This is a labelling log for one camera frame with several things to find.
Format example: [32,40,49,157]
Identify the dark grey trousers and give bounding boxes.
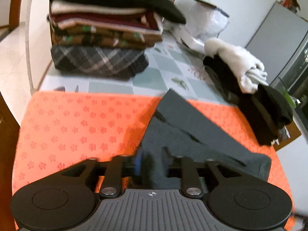
[134,89,271,189]

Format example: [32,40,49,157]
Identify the orange patterned table mat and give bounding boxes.
[11,90,297,231]

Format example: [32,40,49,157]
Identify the black garment right pile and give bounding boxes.
[203,55,293,146]

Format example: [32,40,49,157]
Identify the cardboard box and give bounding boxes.
[273,121,302,151]

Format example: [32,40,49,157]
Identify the checkered tablecloth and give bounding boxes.
[40,33,227,104]

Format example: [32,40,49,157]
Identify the grey plaid folded garment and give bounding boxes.
[51,45,149,80]

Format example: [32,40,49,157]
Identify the cream white sweater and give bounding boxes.
[204,38,268,94]

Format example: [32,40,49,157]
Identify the brown patterned folded garment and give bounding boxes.
[51,25,162,49]

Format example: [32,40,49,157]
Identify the white power strip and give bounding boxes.
[171,26,205,54]

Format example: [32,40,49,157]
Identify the maroon white folded garment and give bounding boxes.
[48,0,163,35]

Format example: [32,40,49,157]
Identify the grey refrigerator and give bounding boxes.
[246,2,307,84]

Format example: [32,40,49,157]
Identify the white plastic bag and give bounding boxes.
[176,0,230,41]

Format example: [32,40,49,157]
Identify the brown door frame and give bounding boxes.
[9,0,21,30]

